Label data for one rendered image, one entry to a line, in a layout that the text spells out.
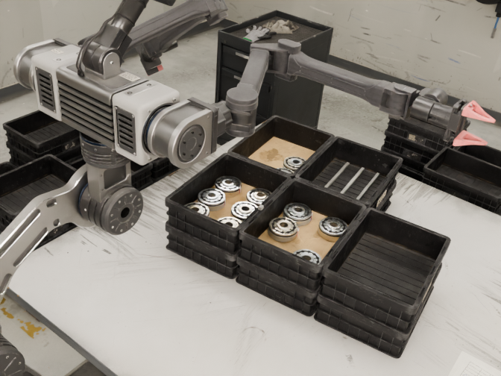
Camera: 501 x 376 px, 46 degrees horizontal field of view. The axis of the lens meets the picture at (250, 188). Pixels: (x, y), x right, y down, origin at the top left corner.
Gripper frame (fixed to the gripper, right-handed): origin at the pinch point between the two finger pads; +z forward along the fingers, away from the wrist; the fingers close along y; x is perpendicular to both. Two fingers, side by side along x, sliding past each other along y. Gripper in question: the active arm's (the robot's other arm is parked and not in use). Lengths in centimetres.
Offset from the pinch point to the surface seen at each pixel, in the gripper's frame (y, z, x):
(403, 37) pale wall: 97, -152, -329
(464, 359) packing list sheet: 75, 15, -2
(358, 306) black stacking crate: 61, -16, 14
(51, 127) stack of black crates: 95, -223, -25
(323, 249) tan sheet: 62, -39, -2
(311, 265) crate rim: 53, -33, 18
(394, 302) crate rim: 53, -6, 14
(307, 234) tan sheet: 62, -47, -5
